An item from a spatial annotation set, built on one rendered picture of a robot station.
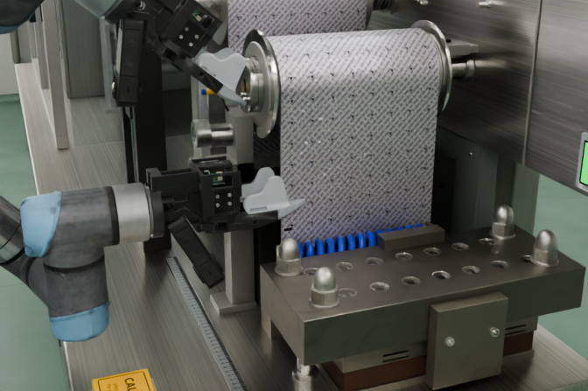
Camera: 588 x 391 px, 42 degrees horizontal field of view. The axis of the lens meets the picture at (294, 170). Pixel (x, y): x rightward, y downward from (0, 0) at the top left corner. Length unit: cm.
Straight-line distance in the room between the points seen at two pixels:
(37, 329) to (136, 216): 212
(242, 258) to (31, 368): 176
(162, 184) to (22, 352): 200
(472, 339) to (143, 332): 46
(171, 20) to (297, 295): 37
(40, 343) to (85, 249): 200
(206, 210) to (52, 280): 21
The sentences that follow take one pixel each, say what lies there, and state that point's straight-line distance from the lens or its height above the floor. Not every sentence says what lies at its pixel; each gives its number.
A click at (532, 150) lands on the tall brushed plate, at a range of 108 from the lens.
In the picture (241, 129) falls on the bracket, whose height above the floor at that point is 119.
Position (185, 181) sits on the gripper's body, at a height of 115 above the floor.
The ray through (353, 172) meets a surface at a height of 113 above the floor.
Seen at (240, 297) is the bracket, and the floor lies 92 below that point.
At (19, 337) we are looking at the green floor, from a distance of 302.
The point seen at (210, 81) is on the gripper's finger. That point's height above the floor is 127.
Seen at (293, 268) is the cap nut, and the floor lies 104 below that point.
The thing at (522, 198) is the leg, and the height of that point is 99.
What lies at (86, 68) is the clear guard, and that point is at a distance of 200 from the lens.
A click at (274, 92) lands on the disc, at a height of 125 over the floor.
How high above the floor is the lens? 148
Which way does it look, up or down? 19 degrees down
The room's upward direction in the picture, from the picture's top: straight up
